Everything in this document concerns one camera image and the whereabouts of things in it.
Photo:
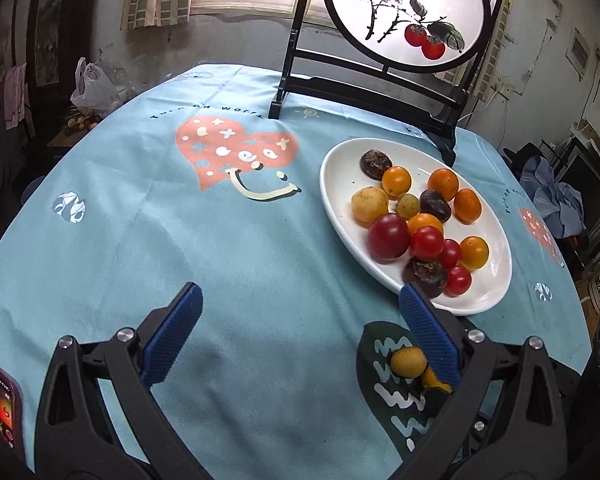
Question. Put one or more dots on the green-yellow tomato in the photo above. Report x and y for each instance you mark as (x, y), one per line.
(430, 381)

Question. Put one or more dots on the red cherry tomato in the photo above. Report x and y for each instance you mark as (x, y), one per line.
(458, 281)
(451, 254)
(427, 243)

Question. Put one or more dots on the orange mandarin aloft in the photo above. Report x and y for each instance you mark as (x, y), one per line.
(467, 206)

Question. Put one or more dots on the large dark water chestnut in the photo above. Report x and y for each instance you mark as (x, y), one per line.
(429, 276)

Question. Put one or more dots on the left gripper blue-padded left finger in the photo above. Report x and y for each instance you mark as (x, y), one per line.
(74, 435)

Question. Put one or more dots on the black monitor on shelf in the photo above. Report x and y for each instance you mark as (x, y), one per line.
(579, 166)

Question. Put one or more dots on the blue crumpled cloth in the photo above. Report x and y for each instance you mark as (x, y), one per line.
(558, 203)

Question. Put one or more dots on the light blue printed tablecloth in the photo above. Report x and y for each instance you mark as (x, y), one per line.
(286, 374)

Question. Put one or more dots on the dark red plum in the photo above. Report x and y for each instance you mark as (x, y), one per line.
(388, 237)

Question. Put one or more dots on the orange-yellow tomato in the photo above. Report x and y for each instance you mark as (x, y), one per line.
(368, 204)

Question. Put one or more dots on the yellow spotted small fruit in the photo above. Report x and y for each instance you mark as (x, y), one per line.
(407, 206)

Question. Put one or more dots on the tan longan fruit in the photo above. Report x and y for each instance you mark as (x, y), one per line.
(408, 362)

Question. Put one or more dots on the large orange mandarin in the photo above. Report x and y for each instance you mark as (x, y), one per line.
(422, 220)

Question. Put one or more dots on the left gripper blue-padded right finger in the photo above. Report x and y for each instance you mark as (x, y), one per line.
(526, 437)

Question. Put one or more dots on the small orange tomato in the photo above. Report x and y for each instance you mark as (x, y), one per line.
(396, 181)

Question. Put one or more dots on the white plastic bag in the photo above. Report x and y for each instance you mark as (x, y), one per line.
(95, 94)

